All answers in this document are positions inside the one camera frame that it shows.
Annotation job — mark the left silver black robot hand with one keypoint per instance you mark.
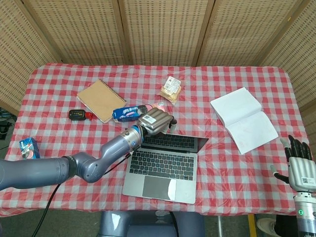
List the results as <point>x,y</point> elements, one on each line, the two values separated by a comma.
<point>155,121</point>

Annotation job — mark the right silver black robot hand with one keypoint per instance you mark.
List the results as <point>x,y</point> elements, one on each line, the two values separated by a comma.
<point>302,172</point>

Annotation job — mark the silver grey laptop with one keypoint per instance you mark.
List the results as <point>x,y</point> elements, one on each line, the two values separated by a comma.
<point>160,177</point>

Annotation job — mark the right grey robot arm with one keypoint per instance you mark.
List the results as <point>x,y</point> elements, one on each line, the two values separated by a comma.
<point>306,217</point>

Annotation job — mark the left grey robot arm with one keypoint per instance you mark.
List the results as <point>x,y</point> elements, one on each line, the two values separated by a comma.
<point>49,170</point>

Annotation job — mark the open white paper notebook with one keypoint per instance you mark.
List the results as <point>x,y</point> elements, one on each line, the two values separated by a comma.
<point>244,118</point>

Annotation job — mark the blue pink cookie box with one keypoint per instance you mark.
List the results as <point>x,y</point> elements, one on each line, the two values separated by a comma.
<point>124,114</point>

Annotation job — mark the bagged bread with label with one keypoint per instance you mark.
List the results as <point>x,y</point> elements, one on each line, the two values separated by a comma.
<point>170,91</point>

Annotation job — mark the brown kraft spiral notebook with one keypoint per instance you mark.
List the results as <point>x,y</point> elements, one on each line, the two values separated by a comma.
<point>100,100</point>

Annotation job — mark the beige shoe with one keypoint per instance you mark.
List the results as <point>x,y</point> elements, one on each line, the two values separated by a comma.
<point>266,225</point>

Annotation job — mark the black bottle with red cap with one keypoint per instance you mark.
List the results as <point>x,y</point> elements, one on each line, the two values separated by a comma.
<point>76,114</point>

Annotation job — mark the red white checkered tablecloth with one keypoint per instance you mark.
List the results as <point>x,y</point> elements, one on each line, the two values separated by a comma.
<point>222,172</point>

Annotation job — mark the grey blue robot torso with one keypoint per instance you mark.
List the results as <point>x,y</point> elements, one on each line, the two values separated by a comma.
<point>148,225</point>

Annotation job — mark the small blue snack pack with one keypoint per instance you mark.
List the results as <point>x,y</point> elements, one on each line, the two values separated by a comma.
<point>29,148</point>

